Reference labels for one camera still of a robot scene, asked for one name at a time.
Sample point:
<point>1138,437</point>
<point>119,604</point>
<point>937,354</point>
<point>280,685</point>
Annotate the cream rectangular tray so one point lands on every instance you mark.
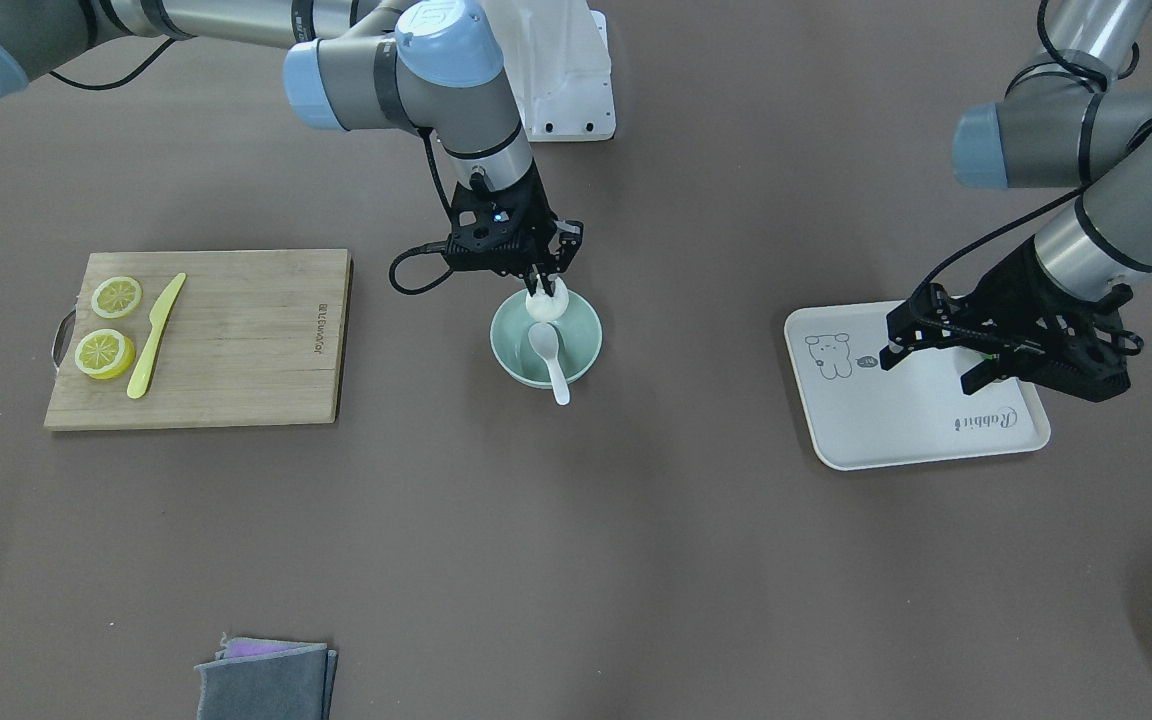
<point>860,416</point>

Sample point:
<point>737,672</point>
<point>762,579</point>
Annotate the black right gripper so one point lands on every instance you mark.
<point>543,222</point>

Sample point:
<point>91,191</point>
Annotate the yellow plastic knife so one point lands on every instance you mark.
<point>160,312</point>

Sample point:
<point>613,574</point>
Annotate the white plastic spoon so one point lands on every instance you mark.
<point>544,340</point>

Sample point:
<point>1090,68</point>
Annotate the bamboo cutting board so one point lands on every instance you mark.
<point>255,340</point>

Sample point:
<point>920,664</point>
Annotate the mint green bowl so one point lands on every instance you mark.
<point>580,331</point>

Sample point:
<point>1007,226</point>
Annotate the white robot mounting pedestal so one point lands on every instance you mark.
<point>560,69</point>

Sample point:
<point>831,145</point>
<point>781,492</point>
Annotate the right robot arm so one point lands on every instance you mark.
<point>436,70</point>

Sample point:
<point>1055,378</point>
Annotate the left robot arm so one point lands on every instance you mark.
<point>1062,124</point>

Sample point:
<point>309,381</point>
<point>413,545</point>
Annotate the folded grey cloth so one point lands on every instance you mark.
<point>254,678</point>

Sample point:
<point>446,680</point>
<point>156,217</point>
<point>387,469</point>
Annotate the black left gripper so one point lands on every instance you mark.
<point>1018,290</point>

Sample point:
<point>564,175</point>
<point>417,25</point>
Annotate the lemon slice near edge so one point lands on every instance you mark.
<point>104,354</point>

